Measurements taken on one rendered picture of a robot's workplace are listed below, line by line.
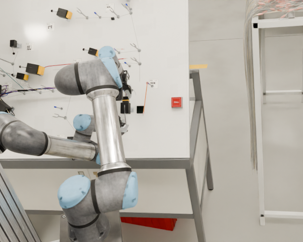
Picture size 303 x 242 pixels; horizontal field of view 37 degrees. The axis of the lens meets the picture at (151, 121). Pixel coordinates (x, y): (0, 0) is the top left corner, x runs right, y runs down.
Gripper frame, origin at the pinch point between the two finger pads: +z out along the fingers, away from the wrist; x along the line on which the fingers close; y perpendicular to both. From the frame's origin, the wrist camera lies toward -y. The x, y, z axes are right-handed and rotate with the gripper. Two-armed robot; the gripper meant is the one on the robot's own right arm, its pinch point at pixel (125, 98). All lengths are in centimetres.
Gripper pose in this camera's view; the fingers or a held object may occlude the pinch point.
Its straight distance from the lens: 229.6
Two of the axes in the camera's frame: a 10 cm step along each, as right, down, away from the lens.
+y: 1.1, -8.6, 4.9
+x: -9.7, 0.1, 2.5
